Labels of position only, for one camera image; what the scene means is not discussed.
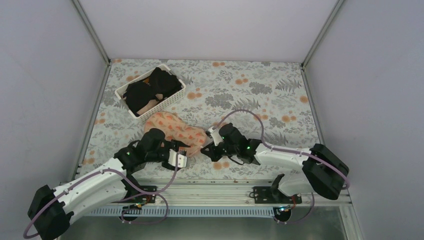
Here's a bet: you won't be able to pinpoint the grey slotted cable duct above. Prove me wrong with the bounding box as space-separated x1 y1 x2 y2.
83 205 275 218

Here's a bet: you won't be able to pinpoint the white perforated plastic basket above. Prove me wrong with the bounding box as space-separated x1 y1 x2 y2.
114 63 186 121

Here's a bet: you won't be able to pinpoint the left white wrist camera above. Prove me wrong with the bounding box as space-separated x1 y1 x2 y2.
168 149 188 169

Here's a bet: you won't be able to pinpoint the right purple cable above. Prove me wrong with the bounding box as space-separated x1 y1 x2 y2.
211 109 350 226

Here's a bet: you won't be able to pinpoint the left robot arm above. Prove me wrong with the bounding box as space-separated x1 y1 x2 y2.
23 128 189 240

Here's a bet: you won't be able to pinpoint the aluminium front rail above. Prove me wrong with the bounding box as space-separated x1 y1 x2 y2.
53 181 353 208

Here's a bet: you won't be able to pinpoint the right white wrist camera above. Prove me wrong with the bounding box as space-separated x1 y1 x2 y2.
206 126 223 146

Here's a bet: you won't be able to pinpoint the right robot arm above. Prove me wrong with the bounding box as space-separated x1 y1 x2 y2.
200 123 350 204

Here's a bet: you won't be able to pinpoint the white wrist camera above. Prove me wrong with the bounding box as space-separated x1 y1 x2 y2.
206 126 223 146
168 149 188 169

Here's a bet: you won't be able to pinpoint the floral patterned table mat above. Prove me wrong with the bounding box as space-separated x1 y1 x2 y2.
78 58 319 176

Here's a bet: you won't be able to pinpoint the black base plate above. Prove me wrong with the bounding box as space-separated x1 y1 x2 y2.
249 186 303 204
113 186 156 205

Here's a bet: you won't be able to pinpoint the black bra in basket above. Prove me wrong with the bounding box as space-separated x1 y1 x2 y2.
122 67 182 117

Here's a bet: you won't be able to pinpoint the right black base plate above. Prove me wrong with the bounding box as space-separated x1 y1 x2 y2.
249 186 303 204

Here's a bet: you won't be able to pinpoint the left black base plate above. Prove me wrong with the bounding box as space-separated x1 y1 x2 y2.
113 186 156 205

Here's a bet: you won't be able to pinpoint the pink floral laundry bag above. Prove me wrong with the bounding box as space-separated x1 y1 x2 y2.
144 111 207 157

